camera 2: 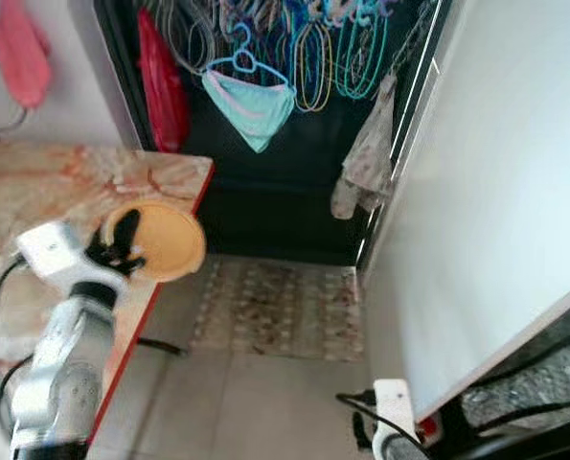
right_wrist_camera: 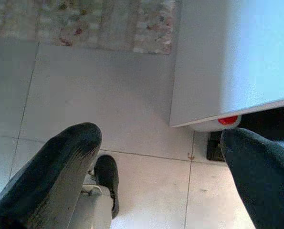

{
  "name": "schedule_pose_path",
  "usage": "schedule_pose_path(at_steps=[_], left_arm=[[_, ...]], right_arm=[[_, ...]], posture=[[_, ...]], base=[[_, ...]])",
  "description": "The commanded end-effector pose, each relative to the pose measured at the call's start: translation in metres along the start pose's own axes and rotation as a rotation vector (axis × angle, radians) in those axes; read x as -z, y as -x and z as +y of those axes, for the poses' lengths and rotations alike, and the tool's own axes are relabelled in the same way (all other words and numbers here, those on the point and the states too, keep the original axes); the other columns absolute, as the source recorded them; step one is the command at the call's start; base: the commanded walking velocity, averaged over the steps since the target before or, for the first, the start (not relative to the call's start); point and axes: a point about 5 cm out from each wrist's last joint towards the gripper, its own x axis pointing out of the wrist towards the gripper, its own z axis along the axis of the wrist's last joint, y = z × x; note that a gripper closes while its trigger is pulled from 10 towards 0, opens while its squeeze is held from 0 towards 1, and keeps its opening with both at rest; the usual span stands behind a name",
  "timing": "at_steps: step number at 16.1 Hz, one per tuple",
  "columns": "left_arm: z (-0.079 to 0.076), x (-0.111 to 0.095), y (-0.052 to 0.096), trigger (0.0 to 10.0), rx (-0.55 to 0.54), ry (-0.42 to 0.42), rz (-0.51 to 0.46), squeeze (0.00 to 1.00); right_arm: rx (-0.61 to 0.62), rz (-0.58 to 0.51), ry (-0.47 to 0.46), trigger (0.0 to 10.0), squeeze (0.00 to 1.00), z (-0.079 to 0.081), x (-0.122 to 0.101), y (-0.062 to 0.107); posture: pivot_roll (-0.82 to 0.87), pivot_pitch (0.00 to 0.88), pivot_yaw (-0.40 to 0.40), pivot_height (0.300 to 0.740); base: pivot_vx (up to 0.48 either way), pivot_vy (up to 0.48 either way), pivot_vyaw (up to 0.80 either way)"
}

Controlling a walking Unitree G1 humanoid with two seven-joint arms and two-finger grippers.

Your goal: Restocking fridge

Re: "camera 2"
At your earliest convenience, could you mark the green wire hanger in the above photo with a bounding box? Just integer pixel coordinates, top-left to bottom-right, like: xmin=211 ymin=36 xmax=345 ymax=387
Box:
xmin=334 ymin=10 xmax=391 ymax=101

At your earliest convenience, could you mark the grey wall cable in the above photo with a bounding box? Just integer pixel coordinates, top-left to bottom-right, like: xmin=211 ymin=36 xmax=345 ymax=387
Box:
xmin=0 ymin=103 xmax=29 ymax=137

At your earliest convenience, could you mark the beige patterned hanging cloth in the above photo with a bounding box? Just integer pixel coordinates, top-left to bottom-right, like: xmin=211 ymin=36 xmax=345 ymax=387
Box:
xmin=331 ymin=71 xmax=399 ymax=219

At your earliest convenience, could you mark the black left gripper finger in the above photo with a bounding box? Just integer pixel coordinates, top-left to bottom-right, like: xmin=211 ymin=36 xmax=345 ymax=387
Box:
xmin=112 ymin=208 xmax=142 ymax=254

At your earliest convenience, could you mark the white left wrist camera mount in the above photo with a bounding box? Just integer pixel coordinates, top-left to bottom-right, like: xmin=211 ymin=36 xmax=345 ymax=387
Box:
xmin=16 ymin=220 xmax=97 ymax=288

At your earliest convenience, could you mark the pink hanging cloth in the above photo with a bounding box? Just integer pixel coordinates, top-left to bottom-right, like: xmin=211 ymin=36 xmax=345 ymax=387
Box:
xmin=0 ymin=0 xmax=53 ymax=110

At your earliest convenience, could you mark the yellow wire hanger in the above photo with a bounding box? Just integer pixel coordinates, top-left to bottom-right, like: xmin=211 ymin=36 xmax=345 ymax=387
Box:
xmin=292 ymin=19 xmax=333 ymax=112

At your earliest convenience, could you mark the red hanging cloth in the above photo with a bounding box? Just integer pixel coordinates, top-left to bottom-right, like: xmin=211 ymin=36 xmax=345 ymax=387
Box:
xmin=136 ymin=8 xmax=192 ymax=154

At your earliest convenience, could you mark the white fridge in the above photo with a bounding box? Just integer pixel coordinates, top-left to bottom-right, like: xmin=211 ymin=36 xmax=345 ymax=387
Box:
xmin=361 ymin=0 xmax=570 ymax=423

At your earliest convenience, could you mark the patterned floor mat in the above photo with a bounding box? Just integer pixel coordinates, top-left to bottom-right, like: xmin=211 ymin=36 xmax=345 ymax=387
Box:
xmin=189 ymin=256 xmax=363 ymax=363

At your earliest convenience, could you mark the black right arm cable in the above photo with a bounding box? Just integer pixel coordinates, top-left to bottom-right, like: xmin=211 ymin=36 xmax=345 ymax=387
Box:
xmin=335 ymin=391 xmax=396 ymax=451

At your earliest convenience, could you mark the teal underwear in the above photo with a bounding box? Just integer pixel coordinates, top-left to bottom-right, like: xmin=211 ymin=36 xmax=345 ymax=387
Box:
xmin=201 ymin=69 xmax=297 ymax=154

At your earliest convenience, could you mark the marble table with red edge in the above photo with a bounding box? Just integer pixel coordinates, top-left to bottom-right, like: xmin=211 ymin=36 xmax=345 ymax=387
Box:
xmin=0 ymin=134 xmax=217 ymax=460

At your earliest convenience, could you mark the speckled grey stone ledge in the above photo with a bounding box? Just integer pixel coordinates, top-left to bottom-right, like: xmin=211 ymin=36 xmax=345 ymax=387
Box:
xmin=419 ymin=297 xmax=570 ymax=459

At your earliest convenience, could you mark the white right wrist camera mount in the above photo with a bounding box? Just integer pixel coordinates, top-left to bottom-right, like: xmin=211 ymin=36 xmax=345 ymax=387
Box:
xmin=372 ymin=379 xmax=419 ymax=444

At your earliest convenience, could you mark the light blue clothes hanger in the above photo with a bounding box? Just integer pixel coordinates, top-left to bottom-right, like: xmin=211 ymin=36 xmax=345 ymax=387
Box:
xmin=206 ymin=23 xmax=290 ymax=89

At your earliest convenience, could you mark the black door frame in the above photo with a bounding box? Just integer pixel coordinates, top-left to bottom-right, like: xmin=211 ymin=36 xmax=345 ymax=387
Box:
xmin=91 ymin=0 xmax=455 ymax=269

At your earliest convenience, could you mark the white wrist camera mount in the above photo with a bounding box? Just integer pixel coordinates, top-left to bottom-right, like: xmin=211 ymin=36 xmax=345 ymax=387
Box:
xmin=372 ymin=379 xmax=419 ymax=444
xmin=16 ymin=220 xmax=97 ymax=288

